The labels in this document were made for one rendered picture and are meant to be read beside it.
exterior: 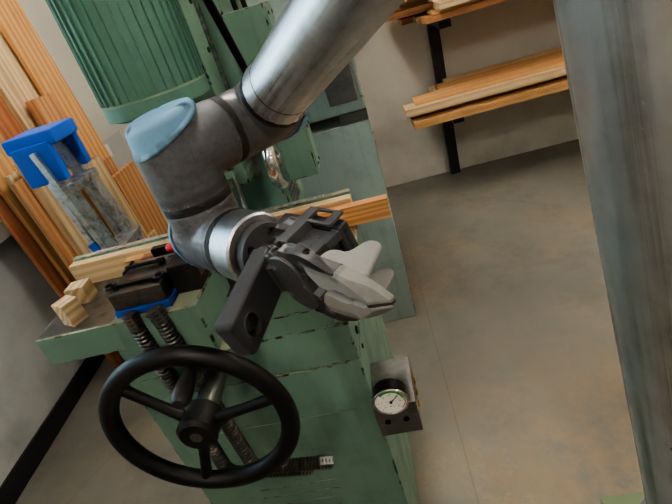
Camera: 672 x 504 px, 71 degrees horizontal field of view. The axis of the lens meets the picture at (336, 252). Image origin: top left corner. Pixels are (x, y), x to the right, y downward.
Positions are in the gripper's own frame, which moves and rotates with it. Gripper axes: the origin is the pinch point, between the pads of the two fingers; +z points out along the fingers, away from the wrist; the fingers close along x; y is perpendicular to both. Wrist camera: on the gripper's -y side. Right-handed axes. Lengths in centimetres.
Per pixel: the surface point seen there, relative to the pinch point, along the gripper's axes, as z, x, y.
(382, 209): -32.0, 18.5, 31.3
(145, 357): -32.6, 6.6, -14.6
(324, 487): -42, 67, -8
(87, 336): -61, 12, -18
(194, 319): -36.0, 9.7, -6.3
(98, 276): -77, 10, -8
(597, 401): -16, 119, 65
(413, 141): -175, 111, 197
